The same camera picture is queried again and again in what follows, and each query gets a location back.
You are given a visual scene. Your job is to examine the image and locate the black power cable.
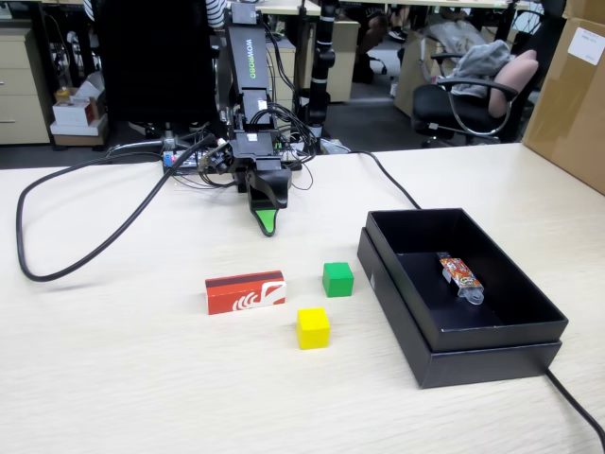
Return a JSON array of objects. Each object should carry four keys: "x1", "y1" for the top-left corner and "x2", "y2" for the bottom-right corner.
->
[{"x1": 347, "y1": 149, "x2": 605, "y2": 441}]

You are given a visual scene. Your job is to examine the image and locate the beige drawer pedestal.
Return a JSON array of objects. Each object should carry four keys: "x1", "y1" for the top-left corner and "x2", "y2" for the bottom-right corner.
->
[{"x1": 263, "y1": 35, "x2": 298, "y2": 125}]

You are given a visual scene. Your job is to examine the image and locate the white paper label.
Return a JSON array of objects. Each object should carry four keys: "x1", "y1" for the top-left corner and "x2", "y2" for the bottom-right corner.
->
[{"x1": 566, "y1": 26, "x2": 605, "y2": 66}]

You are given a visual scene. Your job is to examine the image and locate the flat white carton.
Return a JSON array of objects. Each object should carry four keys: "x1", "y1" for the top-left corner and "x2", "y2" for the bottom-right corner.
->
[{"x1": 49, "y1": 115, "x2": 109, "y2": 139}]

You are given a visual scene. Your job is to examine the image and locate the black monitor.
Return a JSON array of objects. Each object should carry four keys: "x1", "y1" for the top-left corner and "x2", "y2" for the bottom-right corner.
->
[{"x1": 92, "y1": 0, "x2": 219, "y2": 129}]

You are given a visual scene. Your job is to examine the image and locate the large brown cardboard box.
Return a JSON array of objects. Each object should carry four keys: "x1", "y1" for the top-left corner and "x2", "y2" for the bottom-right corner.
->
[{"x1": 522, "y1": 16, "x2": 605, "y2": 197}]

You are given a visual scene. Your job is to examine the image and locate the open black box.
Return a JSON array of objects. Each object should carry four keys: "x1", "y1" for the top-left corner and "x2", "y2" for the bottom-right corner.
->
[{"x1": 366, "y1": 206, "x2": 570, "y2": 354}]

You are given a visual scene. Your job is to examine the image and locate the black articulated pole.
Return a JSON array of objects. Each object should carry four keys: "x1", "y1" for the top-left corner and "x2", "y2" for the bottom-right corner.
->
[{"x1": 300, "y1": 0, "x2": 337, "y2": 139}]

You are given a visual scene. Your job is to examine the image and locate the person in striped shirt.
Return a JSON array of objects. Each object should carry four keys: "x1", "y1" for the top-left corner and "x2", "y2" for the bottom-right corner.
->
[{"x1": 205, "y1": 0, "x2": 232, "y2": 29}]

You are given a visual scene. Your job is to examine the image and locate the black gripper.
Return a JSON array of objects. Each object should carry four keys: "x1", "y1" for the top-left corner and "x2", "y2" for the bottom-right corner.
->
[{"x1": 234, "y1": 155, "x2": 292, "y2": 237}]

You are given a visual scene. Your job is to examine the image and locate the black office chair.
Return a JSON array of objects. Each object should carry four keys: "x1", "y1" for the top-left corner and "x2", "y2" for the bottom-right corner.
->
[{"x1": 409, "y1": 50, "x2": 543, "y2": 148}]

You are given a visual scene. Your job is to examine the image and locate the beige drawer cabinet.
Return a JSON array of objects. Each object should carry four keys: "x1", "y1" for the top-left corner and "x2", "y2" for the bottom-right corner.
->
[{"x1": 0, "y1": 26, "x2": 52, "y2": 146}]

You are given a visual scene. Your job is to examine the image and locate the thick black sleeved cable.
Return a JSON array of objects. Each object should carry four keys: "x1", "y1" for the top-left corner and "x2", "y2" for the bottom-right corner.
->
[{"x1": 14, "y1": 133, "x2": 217, "y2": 284}]

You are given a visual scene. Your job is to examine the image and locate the silver metal stand base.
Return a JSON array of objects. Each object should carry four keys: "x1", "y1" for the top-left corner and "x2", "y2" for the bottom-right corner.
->
[{"x1": 107, "y1": 123, "x2": 214, "y2": 155}]

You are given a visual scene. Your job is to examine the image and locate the yellow cube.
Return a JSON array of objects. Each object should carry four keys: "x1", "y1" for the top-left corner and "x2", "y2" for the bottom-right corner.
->
[{"x1": 296, "y1": 306, "x2": 331, "y2": 351}]

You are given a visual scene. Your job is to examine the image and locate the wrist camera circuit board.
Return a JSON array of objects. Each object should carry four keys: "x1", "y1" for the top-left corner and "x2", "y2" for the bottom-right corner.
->
[{"x1": 200, "y1": 148, "x2": 233, "y2": 177}]

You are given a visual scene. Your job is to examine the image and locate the gray cloth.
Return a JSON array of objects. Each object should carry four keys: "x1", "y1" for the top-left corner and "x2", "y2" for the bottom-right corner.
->
[{"x1": 446, "y1": 40, "x2": 514, "y2": 99}]

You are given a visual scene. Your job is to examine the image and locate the seated person legs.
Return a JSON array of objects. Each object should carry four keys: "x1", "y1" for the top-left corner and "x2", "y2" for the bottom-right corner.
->
[{"x1": 352, "y1": 5, "x2": 394, "y2": 85}]

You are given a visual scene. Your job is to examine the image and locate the pink cushion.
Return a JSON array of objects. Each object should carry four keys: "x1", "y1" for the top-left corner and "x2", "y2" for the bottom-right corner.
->
[{"x1": 488, "y1": 49, "x2": 541, "y2": 119}]

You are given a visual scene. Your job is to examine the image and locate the electronics board with blue connectors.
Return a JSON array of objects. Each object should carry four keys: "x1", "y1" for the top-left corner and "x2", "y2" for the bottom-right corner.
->
[{"x1": 160, "y1": 148, "x2": 304, "y2": 177}]

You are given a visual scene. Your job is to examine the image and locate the green cube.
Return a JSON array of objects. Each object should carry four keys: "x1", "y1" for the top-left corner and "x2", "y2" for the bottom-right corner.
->
[{"x1": 321, "y1": 261, "x2": 355, "y2": 299}]

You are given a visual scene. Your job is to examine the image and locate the white carton with red side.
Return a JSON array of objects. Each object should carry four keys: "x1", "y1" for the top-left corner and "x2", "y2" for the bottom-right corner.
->
[{"x1": 51, "y1": 96, "x2": 103, "y2": 128}]

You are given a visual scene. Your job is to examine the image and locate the open white carton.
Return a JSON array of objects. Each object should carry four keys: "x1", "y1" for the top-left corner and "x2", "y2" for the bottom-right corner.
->
[{"x1": 73, "y1": 70, "x2": 106, "y2": 103}]

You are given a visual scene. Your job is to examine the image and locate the small brown cardboard box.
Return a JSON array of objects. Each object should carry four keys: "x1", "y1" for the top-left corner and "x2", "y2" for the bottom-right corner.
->
[{"x1": 564, "y1": 0, "x2": 605, "y2": 20}]

